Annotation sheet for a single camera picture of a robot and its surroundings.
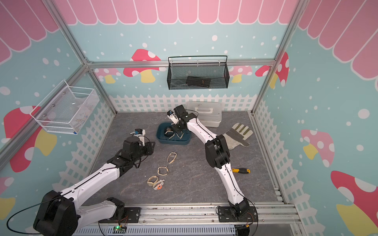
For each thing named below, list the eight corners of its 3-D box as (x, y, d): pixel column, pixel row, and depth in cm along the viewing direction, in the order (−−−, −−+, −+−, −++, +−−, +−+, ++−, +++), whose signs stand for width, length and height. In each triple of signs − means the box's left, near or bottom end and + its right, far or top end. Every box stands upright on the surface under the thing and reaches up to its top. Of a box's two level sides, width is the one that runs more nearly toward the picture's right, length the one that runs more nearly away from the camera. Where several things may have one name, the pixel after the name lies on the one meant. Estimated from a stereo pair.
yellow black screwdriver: (232, 173, 90) (233, 171, 88) (232, 169, 92) (232, 167, 90) (249, 173, 90) (250, 171, 88) (248, 169, 92) (249, 167, 90)
